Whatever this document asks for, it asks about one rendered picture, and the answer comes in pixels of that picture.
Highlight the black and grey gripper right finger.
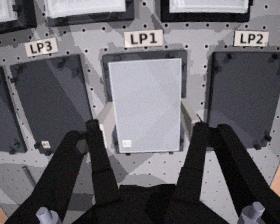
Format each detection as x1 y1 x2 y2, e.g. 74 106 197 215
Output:
164 98 280 224

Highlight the white button panel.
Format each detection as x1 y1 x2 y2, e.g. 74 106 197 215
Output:
22 166 96 224

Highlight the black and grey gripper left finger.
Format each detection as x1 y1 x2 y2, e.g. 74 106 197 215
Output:
4 102 130 224

